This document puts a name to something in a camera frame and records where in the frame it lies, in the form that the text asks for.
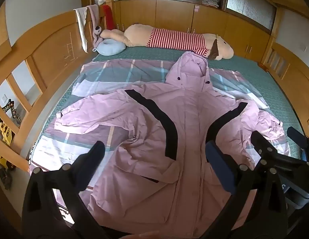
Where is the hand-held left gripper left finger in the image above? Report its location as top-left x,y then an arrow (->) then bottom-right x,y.
22,141 -> 110,239

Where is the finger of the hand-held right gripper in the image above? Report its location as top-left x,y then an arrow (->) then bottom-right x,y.
251,130 -> 309,173
286,126 -> 309,162

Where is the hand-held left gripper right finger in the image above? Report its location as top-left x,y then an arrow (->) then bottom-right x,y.
205,140 -> 288,239

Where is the pink hooded jacket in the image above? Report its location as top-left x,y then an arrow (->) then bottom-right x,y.
54,50 -> 291,239

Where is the wooden slatted side panel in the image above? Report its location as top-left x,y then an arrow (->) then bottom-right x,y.
0,5 -> 107,172
260,36 -> 309,140

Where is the plaid bed sheet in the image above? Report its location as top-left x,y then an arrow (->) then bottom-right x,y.
28,58 -> 292,219

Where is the yellow toy excavator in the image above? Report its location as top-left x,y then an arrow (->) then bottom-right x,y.
0,99 -> 23,146

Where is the long plush toy striped shirt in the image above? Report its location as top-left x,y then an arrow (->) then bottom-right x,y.
99,24 -> 235,61

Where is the white hung cloth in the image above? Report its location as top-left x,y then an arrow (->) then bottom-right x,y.
74,7 -> 89,53

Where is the red hung cloth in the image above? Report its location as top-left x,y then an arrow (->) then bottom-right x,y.
102,4 -> 115,30

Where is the pink hung cloth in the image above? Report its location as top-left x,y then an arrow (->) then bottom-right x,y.
87,4 -> 100,30

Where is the blue ring pillow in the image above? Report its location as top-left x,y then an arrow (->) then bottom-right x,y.
97,38 -> 125,56

